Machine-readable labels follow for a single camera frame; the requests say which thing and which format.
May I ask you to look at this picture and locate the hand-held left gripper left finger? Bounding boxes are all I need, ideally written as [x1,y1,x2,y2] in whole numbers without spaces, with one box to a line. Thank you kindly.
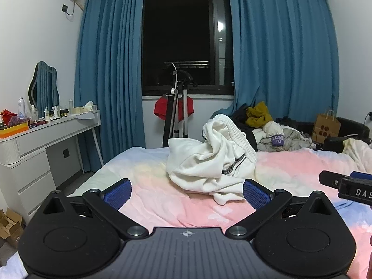
[43,178,149,240]

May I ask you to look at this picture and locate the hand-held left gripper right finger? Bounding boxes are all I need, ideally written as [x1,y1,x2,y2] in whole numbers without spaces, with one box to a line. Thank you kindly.
[225,179,332,240]

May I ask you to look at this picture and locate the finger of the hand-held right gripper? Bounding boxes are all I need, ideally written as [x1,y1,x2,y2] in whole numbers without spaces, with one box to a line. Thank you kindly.
[338,178,372,206]
[319,171,372,187]

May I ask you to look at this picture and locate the white pants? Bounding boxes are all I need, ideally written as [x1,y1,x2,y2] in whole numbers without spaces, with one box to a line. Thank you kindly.
[166,115,258,206]

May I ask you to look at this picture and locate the pastel tie-dye blanket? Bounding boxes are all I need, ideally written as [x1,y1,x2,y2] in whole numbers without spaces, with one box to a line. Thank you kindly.
[0,146,372,279]

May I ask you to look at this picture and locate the cream cloth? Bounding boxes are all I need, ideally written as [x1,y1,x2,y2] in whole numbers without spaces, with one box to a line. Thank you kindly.
[342,138,372,173]

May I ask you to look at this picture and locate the brown paper bag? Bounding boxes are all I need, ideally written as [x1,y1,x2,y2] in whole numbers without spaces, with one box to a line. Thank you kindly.
[312,110,342,145]

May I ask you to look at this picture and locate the black chair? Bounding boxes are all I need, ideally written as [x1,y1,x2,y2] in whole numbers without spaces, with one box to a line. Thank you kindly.
[323,117,372,153]

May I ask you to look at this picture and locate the grey jacket with purple label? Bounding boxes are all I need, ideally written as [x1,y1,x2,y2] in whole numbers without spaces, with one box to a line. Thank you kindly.
[252,120,317,152]

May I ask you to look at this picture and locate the mustard yellow garment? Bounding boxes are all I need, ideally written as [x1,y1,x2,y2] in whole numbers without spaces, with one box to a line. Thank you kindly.
[246,101,274,129]

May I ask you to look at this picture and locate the tissue box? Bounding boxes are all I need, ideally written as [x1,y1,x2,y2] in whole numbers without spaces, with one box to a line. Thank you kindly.
[73,101,98,114]

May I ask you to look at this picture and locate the white dressing table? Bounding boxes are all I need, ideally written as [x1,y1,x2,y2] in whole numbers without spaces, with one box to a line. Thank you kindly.
[0,110,104,225]

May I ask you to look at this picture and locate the red cloth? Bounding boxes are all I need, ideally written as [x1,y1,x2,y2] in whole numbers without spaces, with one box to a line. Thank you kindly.
[154,95,195,121]

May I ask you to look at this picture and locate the group of cosmetic bottles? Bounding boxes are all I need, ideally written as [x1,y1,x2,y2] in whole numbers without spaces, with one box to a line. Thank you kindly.
[29,98,74,124]

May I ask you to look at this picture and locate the silver black tripod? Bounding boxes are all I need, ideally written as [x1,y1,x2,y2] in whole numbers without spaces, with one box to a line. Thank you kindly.
[162,62,199,148]

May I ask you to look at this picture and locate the cardboard box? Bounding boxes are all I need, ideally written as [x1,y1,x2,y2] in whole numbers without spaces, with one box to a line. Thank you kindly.
[0,209,24,249]

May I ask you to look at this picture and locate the orange tray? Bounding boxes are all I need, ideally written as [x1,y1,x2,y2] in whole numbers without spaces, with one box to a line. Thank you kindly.
[0,122,30,139]

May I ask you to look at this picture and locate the wavy framed mirror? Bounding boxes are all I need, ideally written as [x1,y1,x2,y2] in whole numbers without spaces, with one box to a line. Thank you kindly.
[28,61,60,111]

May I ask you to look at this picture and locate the red bag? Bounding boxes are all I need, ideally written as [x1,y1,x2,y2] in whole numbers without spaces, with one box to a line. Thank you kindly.
[0,109,18,123]

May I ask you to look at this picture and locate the dark window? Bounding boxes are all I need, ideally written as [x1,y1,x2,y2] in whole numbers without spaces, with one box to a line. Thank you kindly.
[141,0,235,96]

